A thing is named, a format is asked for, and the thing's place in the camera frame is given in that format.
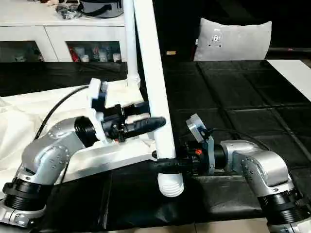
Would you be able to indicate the dark gear on cabinet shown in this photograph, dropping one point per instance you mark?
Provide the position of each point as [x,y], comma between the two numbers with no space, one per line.
[92,7]

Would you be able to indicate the black work mat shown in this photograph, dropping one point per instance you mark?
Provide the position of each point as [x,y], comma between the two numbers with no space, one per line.
[243,97]

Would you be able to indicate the grey cushion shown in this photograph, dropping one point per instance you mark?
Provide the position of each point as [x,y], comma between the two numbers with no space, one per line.
[233,41]

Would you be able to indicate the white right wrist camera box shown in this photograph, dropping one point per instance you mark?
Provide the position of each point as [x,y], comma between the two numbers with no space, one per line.
[201,138]

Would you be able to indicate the white plastic table top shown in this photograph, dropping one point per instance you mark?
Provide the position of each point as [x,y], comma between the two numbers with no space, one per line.
[19,126]

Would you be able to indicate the white plastic table leg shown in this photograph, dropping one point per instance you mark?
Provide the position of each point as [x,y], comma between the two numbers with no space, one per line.
[155,73]
[131,43]

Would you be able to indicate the small yellow label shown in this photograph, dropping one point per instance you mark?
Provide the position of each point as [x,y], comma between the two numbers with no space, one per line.
[171,52]

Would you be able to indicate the black cabinet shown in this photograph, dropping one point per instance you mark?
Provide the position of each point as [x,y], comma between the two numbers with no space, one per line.
[170,24]

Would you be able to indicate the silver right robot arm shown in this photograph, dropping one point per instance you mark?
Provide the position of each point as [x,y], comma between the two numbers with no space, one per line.
[262,170]

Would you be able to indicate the white cabinet with glass doors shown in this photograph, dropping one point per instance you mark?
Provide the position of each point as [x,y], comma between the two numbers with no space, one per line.
[58,31]

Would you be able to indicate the white board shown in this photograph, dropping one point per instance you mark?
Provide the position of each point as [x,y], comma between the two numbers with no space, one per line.
[294,70]

